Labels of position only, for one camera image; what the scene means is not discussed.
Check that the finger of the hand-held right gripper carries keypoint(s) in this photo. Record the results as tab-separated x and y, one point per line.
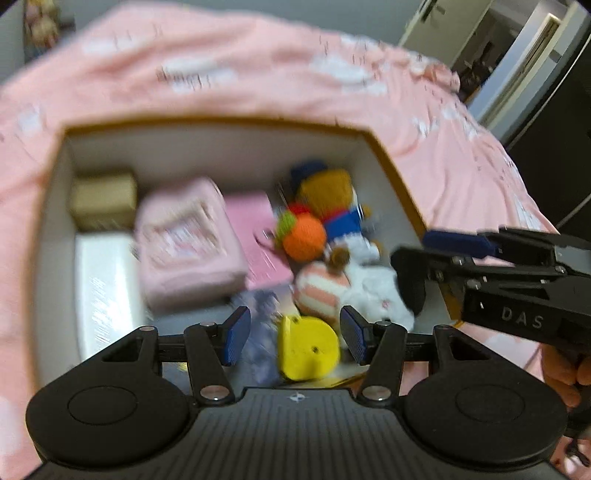
457	242
411	277

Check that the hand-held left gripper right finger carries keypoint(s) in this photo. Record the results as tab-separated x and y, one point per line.
353	337

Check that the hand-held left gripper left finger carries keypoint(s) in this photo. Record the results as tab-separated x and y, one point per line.
238	334

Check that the purple patterned cloth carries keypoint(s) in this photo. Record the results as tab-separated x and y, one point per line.
261	337

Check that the white plush toy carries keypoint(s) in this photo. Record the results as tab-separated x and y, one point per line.
369	290

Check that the yellow round plastic case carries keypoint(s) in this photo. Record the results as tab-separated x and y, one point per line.
304	346

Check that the pink white striped plush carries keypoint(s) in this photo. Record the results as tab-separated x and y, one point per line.
318	290

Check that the pink zip pouch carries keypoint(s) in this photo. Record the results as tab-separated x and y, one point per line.
184	249

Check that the orange crochet fruit toy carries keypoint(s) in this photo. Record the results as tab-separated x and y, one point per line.
304	237

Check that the pink card holder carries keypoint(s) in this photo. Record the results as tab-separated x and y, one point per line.
249	221

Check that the brown bear plush blue clothes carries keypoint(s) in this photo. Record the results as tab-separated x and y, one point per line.
325	189

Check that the gold cardboard box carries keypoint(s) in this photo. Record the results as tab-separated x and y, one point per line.
104	201

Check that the orange cardboard box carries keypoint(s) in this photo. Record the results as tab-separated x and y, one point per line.
207	147

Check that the person's right hand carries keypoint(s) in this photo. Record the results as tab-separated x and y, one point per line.
561	374

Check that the white flat box silver print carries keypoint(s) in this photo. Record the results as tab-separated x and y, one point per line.
106	286

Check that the cream door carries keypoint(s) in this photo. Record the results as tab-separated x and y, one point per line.
425	27

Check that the pink printed blanket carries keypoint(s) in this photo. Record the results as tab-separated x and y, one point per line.
277	83

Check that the plush doll red clothes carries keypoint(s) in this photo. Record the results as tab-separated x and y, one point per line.
41	23

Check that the white door frame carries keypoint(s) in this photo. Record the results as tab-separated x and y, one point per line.
531	83

